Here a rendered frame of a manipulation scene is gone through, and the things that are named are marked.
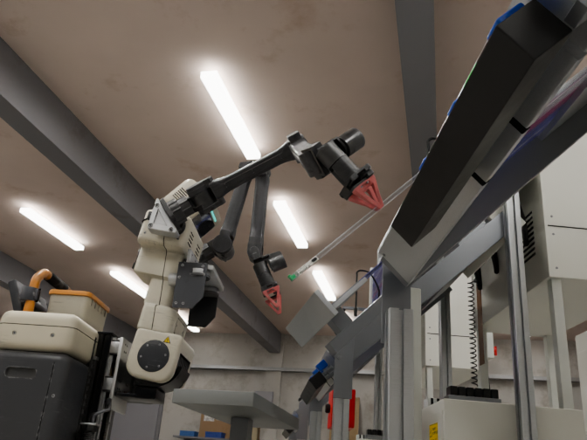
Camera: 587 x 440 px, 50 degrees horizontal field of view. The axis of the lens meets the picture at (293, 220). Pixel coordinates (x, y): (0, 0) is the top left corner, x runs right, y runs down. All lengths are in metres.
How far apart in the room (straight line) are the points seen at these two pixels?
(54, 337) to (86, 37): 3.01
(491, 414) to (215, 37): 3.27
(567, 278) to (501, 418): 0.48
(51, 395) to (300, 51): 3.08
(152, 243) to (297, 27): 2.39
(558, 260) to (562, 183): 0.27
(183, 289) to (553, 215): 1.21
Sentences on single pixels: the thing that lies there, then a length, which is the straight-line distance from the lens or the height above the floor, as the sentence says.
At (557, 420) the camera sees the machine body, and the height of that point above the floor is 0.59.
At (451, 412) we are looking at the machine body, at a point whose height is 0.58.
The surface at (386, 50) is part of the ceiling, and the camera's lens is 4.42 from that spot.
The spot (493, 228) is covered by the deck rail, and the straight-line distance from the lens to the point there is 2.01.
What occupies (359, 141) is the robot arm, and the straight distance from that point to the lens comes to 1.57.
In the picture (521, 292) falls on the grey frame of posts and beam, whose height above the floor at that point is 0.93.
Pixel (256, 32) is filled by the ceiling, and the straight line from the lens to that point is 4.35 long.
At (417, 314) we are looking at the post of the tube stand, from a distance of 1.54.
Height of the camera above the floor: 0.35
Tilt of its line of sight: 24 degrees up
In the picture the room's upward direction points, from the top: 5 degrees clockwise
